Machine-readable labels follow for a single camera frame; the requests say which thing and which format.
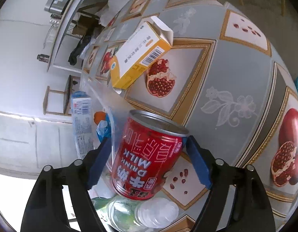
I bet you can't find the yellow white medicine box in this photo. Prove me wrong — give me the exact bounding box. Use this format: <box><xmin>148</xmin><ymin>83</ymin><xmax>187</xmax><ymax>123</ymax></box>
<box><xmin>109</xmin><ymin>16</ymin><xmax>173</xmax><ymax>90</ymax></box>

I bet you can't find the wooden chair black seat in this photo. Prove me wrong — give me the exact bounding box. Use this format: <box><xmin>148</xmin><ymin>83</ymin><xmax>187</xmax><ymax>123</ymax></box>
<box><xmin>42</xmin><ymin>75</ymin><xmax>72</xmax><ymax>116</ymax></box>

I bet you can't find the white foam sheet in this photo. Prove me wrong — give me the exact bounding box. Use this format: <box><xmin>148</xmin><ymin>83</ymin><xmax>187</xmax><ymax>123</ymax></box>
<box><xmin>95</xmin><ymin>0</ymin><xmax>130</xmax><ymax>27</ymax></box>

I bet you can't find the white blue carton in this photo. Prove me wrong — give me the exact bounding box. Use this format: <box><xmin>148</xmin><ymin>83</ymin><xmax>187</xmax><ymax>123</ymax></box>
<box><xmin>71</xmin><ymin>91</ymin><xmax>94</xmax><ymax>159</ymax></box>

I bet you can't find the black cloth under table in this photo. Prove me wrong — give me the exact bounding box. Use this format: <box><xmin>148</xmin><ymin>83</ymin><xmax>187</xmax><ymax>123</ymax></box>
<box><xmin>68</xmin><ymin>35</ymin><xmax>91</xmax><ymax>66</ymax></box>

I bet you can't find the red milk drink can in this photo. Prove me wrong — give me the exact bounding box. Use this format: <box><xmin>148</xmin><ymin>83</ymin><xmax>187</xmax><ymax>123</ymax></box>
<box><xmin>112</xmin><ymin>109</ymin><xmax>189</xmax><ymax>200</ymax></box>

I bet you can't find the patterned fruit tablecloth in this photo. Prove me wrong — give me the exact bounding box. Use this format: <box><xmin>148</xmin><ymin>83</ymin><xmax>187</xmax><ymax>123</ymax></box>
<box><xmin>91</xmin><ymin>0</ymin><xmax>298</xmax><ymax>231</ymax></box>

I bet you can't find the clear plastic bag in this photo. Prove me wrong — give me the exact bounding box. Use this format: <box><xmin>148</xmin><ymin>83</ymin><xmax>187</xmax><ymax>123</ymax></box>
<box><xmin>80</xmin><ymin>73</ymin><xmax>133</xmax><ymax>168</ymax></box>

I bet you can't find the blue wrapper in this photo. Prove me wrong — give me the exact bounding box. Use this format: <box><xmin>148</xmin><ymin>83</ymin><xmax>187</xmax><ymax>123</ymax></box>
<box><xmin>96</xmin><ymin>114</ymin><xmax>111</xmax><ymax>143</ymax></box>

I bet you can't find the clear plastic bottle green label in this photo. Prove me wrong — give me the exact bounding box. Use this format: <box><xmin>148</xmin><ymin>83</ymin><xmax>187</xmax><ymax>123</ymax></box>
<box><xmin>91</xmin><ymin>195</ymin><xmax>179</xmax><ymax>231</ymax></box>

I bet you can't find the orange peel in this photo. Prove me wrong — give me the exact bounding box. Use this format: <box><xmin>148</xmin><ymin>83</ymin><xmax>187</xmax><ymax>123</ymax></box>
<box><xmin>93</xmin><ymin>111</ymin><xmax>106</xmax><ymax>125</ymax></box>

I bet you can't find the white side table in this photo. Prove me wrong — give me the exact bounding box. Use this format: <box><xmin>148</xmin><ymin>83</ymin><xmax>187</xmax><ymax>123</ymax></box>
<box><xmin>47</xmin><ymin>0</ymin><xmax>108</xmax><ymax>73</ymax></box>

